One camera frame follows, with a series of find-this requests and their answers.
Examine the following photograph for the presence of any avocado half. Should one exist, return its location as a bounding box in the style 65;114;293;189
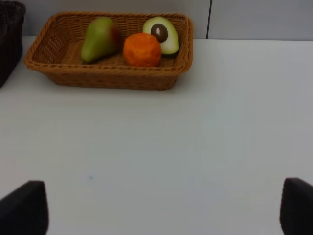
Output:
142;16;179;56

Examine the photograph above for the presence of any green red pear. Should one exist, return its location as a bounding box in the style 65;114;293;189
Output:
81;17;123;64

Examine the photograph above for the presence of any dark brown wicker basket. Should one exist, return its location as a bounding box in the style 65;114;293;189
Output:
0;0;26;86

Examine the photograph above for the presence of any orange tangerine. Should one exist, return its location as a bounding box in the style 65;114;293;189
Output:
123;33;162;67

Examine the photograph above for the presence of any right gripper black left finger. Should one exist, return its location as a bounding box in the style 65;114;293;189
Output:
0;181;49;235

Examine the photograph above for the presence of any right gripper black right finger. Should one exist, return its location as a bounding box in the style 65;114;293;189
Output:
279;178;313;235

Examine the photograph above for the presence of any orange wicker basket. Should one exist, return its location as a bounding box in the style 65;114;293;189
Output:
24;11;193;90

